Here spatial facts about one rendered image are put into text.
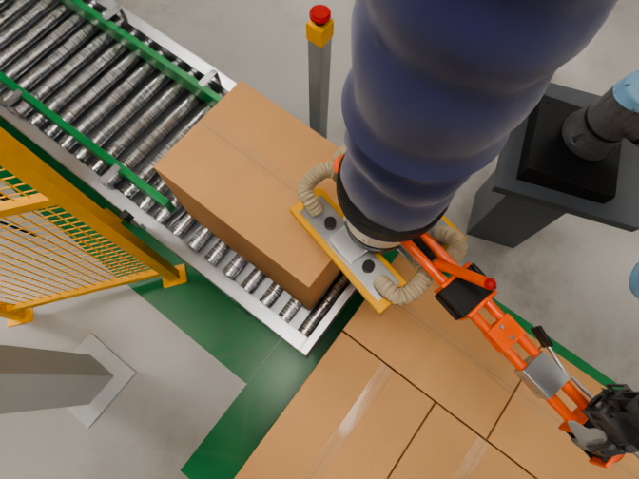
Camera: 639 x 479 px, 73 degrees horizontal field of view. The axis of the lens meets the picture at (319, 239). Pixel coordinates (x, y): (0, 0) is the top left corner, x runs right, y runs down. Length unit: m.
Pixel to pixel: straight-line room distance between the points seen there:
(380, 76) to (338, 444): 1.30
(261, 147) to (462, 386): 1.05
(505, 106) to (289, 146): 0.94
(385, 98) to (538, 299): 2.02
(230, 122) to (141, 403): 1.39
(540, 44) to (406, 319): 1.30
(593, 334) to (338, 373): 1.40
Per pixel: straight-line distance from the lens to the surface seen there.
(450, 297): 0.92
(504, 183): 1.65
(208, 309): 2.20
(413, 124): 0.49
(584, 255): 2.60
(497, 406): 1.69
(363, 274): 1.02
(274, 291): 1.60
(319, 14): 1.53
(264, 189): 1.29
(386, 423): 1.59
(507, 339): 0.95
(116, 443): 2.30
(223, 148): 1.37
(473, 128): 0.49
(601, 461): 1.04
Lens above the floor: 2.11
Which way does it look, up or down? 72 degrees down
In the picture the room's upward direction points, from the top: 2 degrees clockwise
